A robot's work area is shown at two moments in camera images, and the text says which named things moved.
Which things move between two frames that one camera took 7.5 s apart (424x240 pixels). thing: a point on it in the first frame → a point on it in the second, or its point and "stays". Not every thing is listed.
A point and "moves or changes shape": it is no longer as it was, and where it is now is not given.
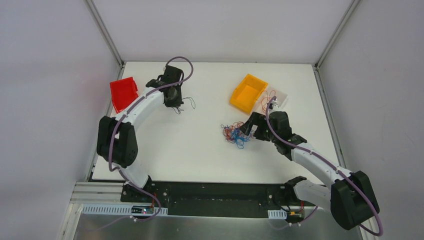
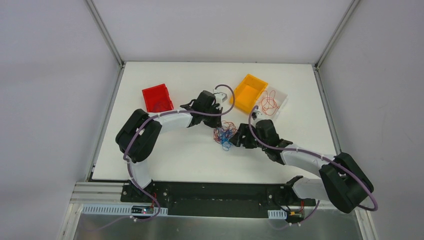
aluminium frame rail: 85,192 stays
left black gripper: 172,96 → 212,116
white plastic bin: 270,93 stays
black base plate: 214,199 stays
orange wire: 265,99 stays
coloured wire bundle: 233,134 moves or changes shape
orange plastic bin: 244,96 stays
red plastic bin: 124,91 moves or changes shape
